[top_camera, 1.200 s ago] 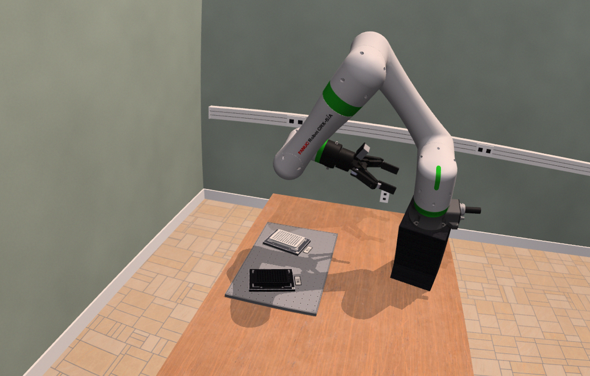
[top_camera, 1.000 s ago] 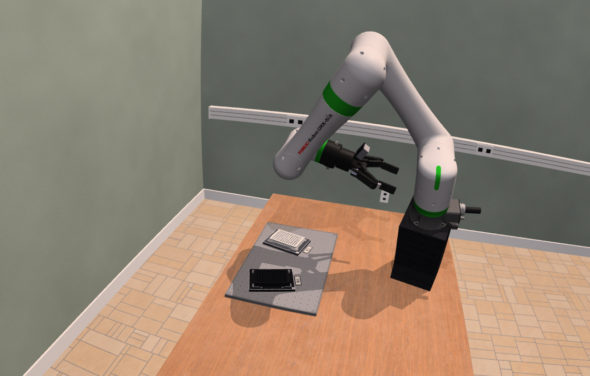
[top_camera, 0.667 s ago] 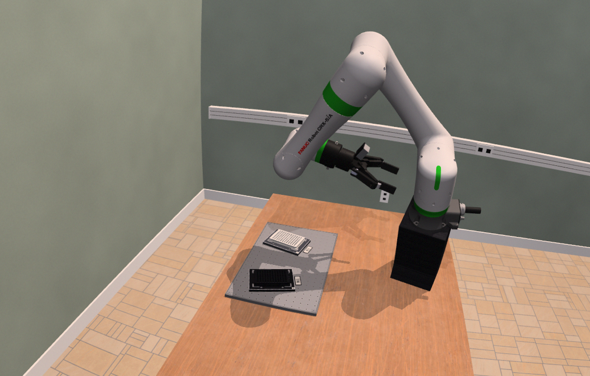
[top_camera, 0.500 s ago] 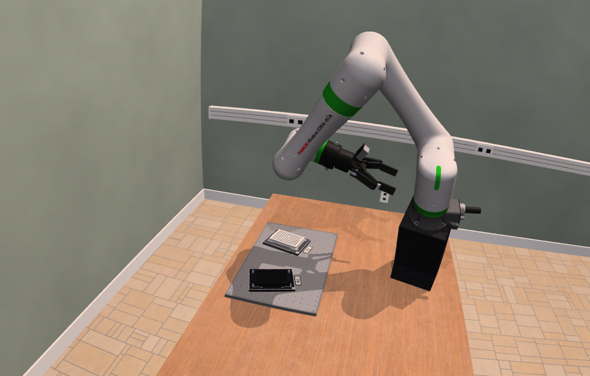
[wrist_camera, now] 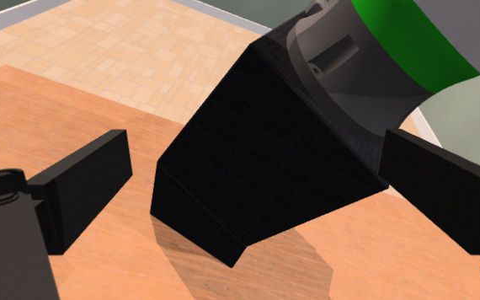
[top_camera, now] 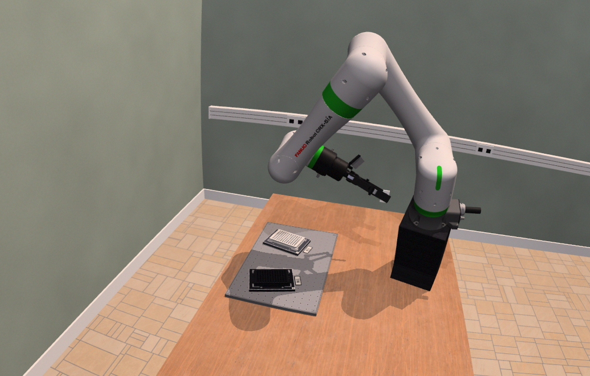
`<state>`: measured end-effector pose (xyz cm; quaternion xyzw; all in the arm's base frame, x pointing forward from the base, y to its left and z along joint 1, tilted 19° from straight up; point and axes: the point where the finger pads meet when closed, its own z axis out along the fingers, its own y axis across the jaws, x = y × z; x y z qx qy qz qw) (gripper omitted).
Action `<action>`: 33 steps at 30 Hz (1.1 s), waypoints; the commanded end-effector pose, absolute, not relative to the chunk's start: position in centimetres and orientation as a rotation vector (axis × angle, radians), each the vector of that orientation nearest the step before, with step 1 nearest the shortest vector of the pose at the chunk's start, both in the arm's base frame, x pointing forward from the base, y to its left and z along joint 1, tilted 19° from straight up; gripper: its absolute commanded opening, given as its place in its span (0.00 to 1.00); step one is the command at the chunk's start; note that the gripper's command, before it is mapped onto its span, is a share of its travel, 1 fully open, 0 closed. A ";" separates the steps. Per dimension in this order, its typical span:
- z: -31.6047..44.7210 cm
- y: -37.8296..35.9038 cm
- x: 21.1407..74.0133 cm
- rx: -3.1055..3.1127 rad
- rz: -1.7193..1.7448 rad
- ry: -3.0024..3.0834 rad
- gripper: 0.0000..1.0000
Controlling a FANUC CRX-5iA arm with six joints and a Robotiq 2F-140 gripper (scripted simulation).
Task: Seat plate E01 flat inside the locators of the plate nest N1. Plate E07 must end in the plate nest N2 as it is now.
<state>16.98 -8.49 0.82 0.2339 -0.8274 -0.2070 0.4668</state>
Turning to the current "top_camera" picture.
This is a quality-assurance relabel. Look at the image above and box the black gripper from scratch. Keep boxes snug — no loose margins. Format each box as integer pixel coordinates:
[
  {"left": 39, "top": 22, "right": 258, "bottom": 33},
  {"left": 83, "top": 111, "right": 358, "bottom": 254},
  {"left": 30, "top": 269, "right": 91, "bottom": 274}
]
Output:
[{"left": 327, "top": 157, "right": 391, "bottom": 203}]

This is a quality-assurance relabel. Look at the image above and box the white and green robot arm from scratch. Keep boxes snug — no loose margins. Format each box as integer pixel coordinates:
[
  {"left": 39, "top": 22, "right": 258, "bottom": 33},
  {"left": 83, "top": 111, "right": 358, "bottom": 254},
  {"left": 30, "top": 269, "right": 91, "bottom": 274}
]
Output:
[{"left": 268, "top": 32, "right": 481, "bottom": 233}]

